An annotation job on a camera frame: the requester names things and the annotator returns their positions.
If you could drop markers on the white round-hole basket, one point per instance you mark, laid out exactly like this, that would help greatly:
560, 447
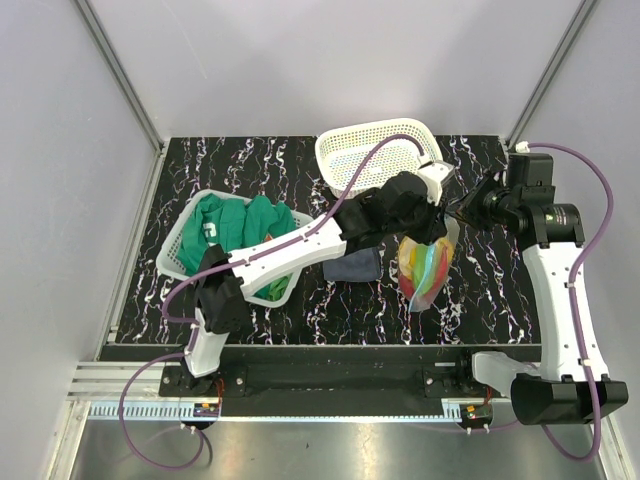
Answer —
339, 152

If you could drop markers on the aluminium frame rail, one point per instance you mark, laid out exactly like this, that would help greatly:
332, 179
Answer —
106, 49

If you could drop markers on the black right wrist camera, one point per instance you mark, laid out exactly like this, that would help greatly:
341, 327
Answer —
529, 169

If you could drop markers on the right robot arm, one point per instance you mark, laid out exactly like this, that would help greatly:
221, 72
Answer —
572, 384

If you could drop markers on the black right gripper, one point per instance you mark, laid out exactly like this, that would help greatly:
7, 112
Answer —
471, 214

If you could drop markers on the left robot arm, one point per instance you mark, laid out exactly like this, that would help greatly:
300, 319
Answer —
226, 281

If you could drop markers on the green garment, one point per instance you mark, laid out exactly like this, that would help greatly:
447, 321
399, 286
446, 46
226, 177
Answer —
232, 224

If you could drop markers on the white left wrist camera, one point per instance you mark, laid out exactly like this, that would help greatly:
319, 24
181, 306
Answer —
436, 175

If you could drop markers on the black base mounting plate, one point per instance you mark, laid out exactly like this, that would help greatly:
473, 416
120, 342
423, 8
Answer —
332, 382

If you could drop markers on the clear zip top bag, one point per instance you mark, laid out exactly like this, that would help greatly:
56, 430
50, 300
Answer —
424, 269

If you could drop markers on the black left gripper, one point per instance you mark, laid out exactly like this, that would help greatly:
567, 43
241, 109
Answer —
434, 226

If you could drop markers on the folded grey-blue towel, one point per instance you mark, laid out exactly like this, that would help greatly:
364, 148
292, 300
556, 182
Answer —
358, 267

